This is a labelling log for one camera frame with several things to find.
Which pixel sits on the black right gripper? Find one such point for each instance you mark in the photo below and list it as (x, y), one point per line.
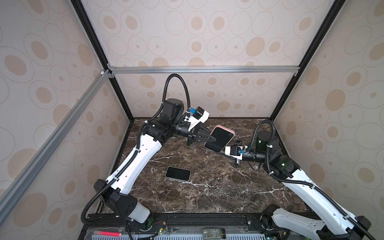
(239, 144)

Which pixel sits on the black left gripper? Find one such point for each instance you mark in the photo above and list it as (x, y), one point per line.
(192, 134)

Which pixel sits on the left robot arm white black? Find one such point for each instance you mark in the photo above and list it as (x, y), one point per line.
(171, 120)

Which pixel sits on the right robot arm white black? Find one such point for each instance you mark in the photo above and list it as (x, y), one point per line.
(333, 221)

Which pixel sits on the green circuit board module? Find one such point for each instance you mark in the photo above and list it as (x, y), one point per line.
(214, 234)

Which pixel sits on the pink marker pen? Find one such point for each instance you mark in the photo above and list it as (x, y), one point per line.
(110, 234)

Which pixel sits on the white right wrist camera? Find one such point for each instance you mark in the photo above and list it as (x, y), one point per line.
(234, 151)

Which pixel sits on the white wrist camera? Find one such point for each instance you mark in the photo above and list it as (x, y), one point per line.
(198, 115)
(234, 151)

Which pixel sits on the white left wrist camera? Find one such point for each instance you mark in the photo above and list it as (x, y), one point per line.
(198, 115)

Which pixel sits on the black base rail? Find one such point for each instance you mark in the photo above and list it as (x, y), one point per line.
(174, 221)

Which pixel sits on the silver aluminium rail back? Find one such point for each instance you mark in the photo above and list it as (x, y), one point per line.
(205, 69)

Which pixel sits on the silver aluminium rail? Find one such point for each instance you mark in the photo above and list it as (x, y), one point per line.
(20, 185)
(205, 69)

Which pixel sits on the black corner frame post left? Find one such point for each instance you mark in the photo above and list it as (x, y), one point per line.
(96, 44)

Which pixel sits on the black corner frame post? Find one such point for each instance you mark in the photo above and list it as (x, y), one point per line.
(96, 44)
(324, 28)

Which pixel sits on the black corner frame post right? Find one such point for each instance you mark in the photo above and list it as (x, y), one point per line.
(324, 28)

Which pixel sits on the silver aluminium rail left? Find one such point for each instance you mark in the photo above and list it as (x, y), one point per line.
(20, 185)

